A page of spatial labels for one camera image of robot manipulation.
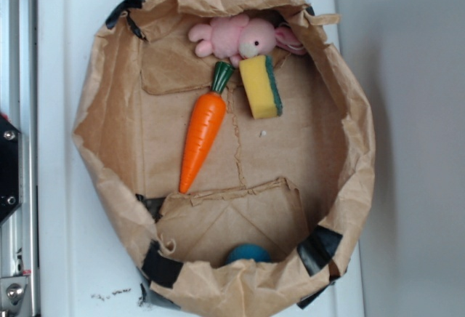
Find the orange toy carrot green top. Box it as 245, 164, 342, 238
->
179, 62, 235, 193

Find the yellow green sponge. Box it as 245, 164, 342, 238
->
239, 55, 283, 119

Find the brown paper bag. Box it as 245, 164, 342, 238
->
73, 0, 375, 316

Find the black mounting plate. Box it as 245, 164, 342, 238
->
0, 113, 21, 225

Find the white plastic tray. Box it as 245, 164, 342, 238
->
38, 0, 343, 316

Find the pink plush bunny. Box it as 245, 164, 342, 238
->
187, 14, 307, 68

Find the blue ball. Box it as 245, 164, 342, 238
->
225, 244, 271, 265

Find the aluminium frame rail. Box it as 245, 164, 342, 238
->
1, 0, 41, 316

